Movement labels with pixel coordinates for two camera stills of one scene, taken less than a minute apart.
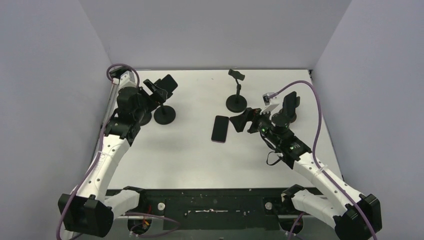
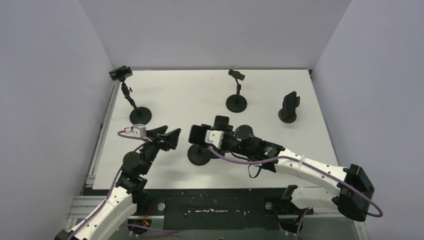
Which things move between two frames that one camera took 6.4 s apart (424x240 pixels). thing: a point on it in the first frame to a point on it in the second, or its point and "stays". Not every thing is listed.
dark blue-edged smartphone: [289, 104] stays
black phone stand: [164, 115] to [199, 154]
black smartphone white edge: [168, 83] to [197, 134]
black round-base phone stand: [236, 103] stays
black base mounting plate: [214, 209] stays
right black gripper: [252, 120] to [219, 126]
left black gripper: [156, 98] to [170, 140]
